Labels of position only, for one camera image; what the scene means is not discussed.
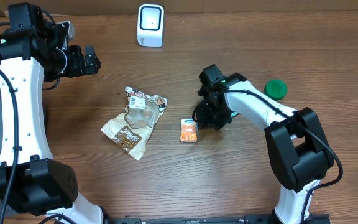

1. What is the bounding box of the orange red snack packet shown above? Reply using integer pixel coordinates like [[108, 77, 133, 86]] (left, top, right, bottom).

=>
[[180, 119, 198, 143]]

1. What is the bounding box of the green lid jar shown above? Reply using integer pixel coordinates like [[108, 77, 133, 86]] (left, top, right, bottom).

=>
[[264, 80, 288, 101]]

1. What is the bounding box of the brown white snack pouch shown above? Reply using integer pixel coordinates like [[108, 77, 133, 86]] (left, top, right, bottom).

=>
[[101, 86, 168, 160]]

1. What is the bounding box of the teal snack packet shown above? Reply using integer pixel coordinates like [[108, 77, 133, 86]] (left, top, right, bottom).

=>
[[231, 112, 239, 118]]

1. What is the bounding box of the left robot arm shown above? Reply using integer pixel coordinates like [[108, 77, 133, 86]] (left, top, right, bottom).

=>
[[0, 2, 111, 223]]

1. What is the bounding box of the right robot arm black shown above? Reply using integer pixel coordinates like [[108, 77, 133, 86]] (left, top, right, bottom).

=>
[[192, 64, 340, 223]]

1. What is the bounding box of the white barcode scanner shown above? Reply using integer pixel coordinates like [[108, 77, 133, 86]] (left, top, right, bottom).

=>
[[137, 4, 165, 48]]

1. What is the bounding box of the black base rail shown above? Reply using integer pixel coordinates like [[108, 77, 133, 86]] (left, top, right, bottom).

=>
[[110, 213, 331, 224]]

